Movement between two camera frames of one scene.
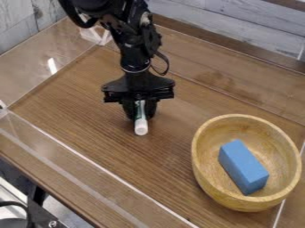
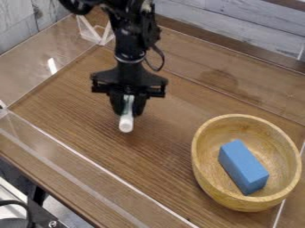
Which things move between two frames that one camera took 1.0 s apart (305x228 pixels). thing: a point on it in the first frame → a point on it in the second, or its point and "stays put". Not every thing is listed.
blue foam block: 242,166 stays put
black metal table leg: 39,195 stays put
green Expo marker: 141,121 → 126,120
